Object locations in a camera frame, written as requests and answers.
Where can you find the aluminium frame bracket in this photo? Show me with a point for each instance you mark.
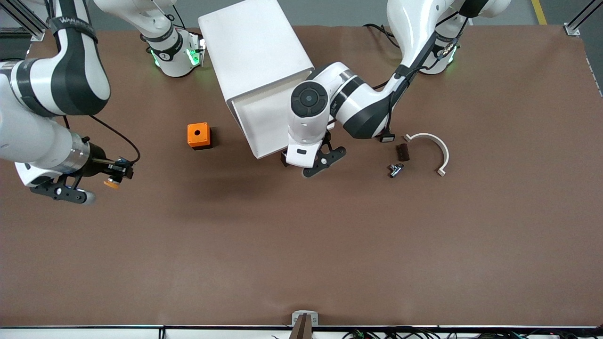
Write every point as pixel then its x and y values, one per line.
pixel 305 316

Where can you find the black table edge rail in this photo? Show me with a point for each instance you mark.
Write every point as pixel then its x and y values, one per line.
pixel 141 326

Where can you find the brown camera pole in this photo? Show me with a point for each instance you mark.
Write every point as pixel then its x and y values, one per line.
pixel 302 332

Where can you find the brown table mat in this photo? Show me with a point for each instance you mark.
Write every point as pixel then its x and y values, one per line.
pixel 282 245

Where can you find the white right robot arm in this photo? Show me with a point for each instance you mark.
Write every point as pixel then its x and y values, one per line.
pixel 28 136

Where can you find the chrome tee pipe fitting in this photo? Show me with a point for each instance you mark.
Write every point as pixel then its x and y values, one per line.
pixel 395 169

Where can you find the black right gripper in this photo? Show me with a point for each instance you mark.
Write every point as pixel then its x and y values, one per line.
pixel 97 162

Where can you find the dark brown cylinder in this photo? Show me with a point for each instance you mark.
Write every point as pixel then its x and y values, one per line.
pixel 403 152

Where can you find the orange box with hole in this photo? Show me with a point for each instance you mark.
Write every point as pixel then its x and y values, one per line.
pixel 198 134

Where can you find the aluminium frame post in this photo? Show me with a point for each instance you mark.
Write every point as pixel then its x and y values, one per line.
pixel 37 33
pixel 571 29

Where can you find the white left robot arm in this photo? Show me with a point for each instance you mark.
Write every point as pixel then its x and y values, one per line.
pixel 358 103

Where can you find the orange mushroom push button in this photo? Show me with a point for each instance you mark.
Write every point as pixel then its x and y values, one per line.
pixel 112 184

